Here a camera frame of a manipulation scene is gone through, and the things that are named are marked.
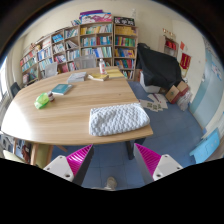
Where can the clear plastic bottle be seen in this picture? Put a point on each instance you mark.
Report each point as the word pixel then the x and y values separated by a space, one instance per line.
pixel 102 66

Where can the papers on floor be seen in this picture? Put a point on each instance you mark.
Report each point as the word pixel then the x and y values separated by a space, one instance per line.
pixel 154 102

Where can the pink white gripper right finger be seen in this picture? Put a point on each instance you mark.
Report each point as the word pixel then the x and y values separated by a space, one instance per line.
pixel 152 165

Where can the white textured towel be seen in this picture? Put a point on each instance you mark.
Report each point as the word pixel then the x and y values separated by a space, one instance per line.
pixel 117 119

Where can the wooden table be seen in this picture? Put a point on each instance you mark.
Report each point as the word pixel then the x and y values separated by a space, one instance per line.
pixel 65 121

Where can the blue board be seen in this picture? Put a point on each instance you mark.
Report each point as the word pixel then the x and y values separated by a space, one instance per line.
pixel 206 147

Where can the yellow book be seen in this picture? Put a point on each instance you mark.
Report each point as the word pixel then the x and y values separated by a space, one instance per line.
pixel 98 77

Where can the pink white gripper left finger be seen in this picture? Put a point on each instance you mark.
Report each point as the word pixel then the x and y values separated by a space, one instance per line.
pixel 72 168

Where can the small dark jar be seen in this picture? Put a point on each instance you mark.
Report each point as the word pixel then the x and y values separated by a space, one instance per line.
pixel 50 96

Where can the small wall cabinet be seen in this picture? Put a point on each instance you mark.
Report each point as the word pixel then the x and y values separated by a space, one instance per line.
pixel 168 46

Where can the cardboard box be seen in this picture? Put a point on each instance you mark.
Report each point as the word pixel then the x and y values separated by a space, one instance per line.
pixel 176 92

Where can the wooden bookshelf left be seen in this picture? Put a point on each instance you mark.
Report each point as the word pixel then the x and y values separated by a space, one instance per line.
pixel 47 50

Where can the white shoe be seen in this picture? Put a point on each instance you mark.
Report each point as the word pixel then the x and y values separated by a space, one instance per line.
pixel 111 184

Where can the wooden bookshelf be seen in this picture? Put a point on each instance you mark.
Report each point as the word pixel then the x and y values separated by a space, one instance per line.
pixel 86 39
pixel 47 50
pixel 125 45

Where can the teal book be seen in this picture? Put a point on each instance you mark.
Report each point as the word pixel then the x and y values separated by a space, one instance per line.
pixel 61 89

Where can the wooden bookshelf right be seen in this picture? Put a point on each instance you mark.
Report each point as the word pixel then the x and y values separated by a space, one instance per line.
pixel 125 45

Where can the grey mesh chair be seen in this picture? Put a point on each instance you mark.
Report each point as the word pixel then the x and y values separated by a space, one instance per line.
pixel 84 62

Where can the black cloth cover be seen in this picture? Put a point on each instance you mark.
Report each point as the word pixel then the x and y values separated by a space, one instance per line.
pixel 159 69

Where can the yellow folder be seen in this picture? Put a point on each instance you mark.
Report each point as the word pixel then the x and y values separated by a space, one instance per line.
pixel 114 73

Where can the grey chair left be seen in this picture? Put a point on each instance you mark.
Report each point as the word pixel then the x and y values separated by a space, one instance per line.
pixel 51 70

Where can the grey book stack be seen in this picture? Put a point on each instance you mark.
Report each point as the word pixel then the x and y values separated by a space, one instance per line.
pixel 76 77

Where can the wooden bookshelf middle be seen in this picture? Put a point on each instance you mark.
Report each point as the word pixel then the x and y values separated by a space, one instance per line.
pixel 86 39

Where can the green plastic bag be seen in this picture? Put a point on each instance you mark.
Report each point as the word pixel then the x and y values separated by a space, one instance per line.
pixel 41 100

